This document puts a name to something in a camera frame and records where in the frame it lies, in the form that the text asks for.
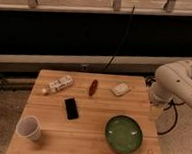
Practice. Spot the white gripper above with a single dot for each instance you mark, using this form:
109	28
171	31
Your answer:
156	110

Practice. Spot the green ceramic bowl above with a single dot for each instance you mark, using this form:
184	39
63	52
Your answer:
123	134

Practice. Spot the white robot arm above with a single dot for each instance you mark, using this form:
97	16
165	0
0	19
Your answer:
172	80

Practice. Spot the dark red oblong object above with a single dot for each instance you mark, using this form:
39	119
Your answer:
93	87

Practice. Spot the black smartphone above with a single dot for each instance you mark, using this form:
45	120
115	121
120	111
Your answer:
71	108

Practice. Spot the white paper cup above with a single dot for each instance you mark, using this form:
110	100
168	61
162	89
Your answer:
29	127

